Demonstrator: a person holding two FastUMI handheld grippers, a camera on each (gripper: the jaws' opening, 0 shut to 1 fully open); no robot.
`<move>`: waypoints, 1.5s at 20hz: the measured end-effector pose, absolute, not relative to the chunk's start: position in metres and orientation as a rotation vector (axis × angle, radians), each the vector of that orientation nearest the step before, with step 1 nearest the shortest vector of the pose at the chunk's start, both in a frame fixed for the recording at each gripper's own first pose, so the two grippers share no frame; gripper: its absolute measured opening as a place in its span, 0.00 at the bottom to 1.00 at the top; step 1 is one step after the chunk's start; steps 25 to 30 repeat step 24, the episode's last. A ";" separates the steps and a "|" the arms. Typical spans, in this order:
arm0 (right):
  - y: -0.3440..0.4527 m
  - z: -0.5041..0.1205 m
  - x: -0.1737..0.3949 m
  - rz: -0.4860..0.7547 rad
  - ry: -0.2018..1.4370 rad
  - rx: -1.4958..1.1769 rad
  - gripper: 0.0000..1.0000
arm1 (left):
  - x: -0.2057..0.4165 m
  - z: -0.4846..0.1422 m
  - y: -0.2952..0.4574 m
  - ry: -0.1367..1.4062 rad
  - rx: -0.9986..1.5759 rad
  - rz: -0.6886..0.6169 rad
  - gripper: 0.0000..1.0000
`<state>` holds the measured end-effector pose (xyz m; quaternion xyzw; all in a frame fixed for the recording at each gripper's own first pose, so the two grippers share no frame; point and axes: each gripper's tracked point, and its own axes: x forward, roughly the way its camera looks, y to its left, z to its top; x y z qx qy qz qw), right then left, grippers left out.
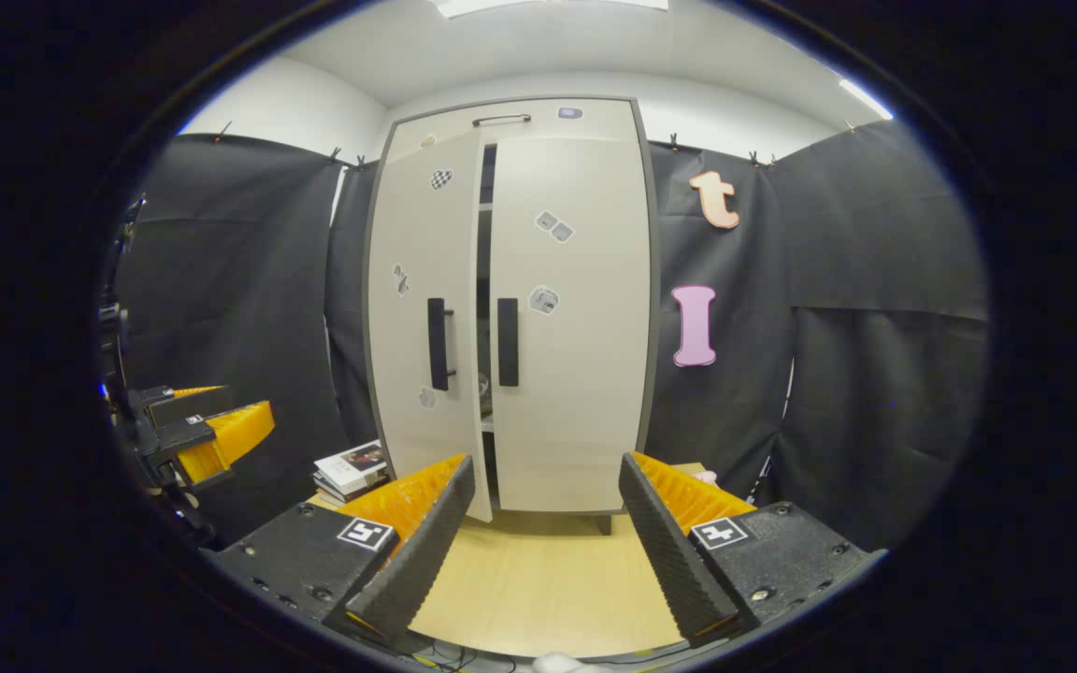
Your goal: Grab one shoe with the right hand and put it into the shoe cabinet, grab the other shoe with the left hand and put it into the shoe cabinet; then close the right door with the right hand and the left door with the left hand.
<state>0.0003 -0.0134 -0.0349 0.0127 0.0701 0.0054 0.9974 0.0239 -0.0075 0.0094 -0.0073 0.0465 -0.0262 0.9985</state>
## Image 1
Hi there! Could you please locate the grey shoe cabinet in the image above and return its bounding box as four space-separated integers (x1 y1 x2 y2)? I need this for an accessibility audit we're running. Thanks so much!
366 96 661 536

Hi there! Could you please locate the black backdrop cloth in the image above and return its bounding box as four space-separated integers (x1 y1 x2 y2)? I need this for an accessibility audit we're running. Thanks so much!
113 120 990 552

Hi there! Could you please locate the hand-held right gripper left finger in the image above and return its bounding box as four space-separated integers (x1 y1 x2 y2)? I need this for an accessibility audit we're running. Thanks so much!
207 454 476 646

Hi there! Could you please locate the ceiling light panel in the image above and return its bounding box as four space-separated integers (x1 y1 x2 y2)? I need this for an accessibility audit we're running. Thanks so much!
436 0 668 19

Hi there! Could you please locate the grey shoe cabinet door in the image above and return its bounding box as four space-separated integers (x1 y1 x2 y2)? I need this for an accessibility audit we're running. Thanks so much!
487 136 656 515
366 126 495 523

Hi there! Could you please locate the book with photo cover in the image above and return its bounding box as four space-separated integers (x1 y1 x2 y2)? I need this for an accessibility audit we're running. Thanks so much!
314 441 390 494

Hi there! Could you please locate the brown book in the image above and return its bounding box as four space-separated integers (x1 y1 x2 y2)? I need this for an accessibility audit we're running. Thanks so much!
319 486 390 508

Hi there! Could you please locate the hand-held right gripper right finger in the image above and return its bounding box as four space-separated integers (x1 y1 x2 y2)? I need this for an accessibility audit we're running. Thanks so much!
618 451 887 648

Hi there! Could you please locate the beige cabinet drawer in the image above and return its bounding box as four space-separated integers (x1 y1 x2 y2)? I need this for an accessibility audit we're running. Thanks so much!
394 98 638 143

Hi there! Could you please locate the black door handle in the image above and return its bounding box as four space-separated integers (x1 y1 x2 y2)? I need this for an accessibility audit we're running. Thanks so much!
427 297 455 392
497 297 520 388

